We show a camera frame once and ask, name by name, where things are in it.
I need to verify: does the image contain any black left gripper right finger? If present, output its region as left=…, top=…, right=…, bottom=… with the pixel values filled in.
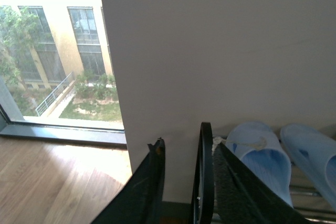
left=212, top=137, right=312, bottom=223

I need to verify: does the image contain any light blue slipper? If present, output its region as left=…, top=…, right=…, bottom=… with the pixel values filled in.
left=225, top=121, right=293, bottom=207
left=280, top=123, right=335, bottom=209

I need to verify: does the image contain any black metal shoe rack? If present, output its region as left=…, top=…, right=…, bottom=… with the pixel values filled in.
left=191, top=122, right=335, bottom=223

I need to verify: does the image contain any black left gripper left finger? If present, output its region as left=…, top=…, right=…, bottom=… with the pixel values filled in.
left=92, top=138, right=165, bottom=223

